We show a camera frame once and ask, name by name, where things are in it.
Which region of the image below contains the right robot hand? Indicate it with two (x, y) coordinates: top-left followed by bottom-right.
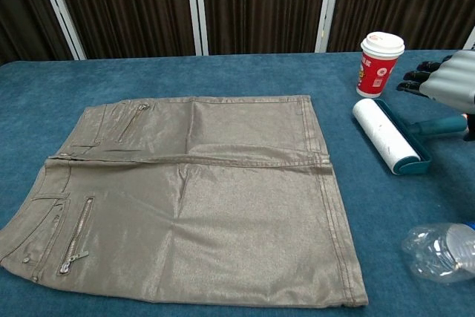
(396, 49), (475, 143)

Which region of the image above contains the teal lint roller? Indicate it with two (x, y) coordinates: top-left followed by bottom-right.
(351, 98), (468, 177)

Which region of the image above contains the brown skirt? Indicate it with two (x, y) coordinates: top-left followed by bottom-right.
(0, 94), (370, 310)

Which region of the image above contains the red paper cup white lid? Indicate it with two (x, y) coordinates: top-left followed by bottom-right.
(356, 31), (406, 99)

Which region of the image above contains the clear water bottle blue label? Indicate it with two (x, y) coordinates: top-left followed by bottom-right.
(400, 221), (475, 284)

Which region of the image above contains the blue felt table cloth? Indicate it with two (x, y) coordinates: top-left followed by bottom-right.
(0, 48), (475, 317)

